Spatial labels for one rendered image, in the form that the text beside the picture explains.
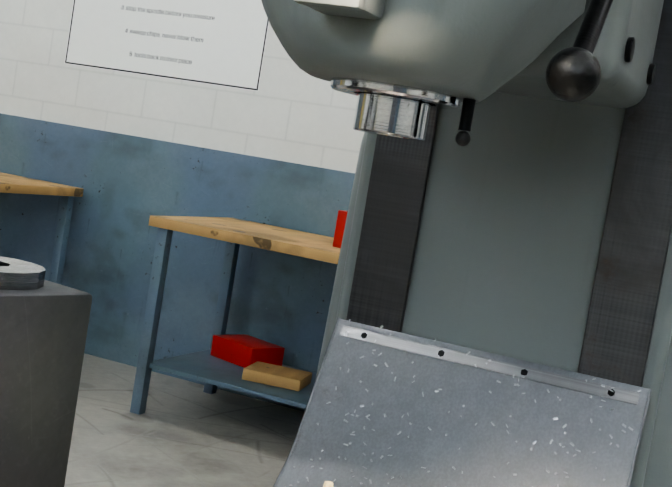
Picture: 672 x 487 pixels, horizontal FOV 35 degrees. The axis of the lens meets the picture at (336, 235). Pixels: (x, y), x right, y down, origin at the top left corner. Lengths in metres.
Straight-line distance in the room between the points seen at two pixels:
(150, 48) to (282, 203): 1.13
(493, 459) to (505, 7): 0.52
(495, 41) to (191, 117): 5.05
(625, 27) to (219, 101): 4.86
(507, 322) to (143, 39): 4.92
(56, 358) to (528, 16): 0.44
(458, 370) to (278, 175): 4.37
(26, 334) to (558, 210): 0.51
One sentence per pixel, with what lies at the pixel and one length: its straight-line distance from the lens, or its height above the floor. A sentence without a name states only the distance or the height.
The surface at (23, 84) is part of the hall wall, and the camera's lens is 6.30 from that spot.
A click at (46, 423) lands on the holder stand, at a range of 0.87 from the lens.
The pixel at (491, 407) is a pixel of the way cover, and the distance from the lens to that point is 1.05.
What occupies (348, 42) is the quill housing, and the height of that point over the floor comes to 1.33.
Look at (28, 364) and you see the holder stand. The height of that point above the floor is 1.07.
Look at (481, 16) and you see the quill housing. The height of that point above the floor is 1.35.
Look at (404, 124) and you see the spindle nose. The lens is 0.69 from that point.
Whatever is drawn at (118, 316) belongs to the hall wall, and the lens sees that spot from 5.88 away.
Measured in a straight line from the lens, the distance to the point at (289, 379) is 4.74.
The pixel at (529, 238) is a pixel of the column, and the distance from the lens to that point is 1.06.
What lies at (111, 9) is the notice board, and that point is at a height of 1.85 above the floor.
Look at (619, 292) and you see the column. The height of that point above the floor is 1.18.
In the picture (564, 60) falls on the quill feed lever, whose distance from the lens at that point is 0.60.
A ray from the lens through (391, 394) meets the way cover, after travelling 1.07.
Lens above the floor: 1.26
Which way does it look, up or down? 4 degrees down
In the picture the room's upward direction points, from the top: 9 degrees clockwise
